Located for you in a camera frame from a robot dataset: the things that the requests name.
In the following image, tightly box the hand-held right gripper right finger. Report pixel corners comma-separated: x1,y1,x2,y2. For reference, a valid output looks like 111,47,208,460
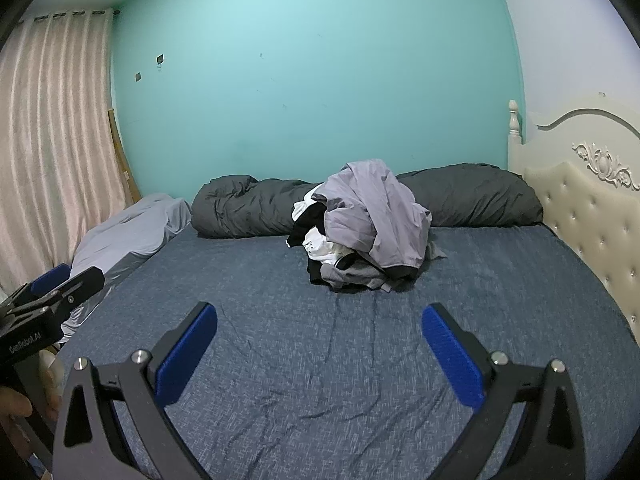
421,303,588,480

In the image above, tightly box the dark grey duvet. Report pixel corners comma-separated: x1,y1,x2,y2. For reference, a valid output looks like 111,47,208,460
191,162,544,239

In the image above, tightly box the wooden frame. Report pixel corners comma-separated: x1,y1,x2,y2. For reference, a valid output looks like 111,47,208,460
107,107,143,198

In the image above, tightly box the light grey bedsheet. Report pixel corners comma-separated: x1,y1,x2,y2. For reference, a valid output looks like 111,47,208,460
59,192,193,346

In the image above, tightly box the pale pink curtain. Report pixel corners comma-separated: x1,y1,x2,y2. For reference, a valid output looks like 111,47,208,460
0,7,132,291

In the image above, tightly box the heather grey garment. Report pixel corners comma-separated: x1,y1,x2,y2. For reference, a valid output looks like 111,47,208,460
320,259,397,294

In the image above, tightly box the black garment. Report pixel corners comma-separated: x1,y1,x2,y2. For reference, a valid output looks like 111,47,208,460
286,199,351,291

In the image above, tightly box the light grey jacket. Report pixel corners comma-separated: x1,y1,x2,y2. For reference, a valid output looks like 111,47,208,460
320,159,447,281

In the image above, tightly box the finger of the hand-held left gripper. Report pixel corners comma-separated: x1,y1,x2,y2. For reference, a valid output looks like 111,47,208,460
50,266,106,311
30,263,71,297

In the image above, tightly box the bed with blue sheet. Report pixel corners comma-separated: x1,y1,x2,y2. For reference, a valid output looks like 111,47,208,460
50,225,633,480

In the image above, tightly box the cream tufted headboard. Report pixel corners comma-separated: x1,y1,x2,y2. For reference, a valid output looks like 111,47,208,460
507,92,640,346

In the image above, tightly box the person's left hand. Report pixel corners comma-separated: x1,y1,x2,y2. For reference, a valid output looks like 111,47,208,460
0,349,63,421

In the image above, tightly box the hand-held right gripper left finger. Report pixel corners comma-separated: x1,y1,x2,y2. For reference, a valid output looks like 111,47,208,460
52,301,218,480

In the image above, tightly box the white printed garment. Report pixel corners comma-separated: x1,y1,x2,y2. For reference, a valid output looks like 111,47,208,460
292,184,346,266

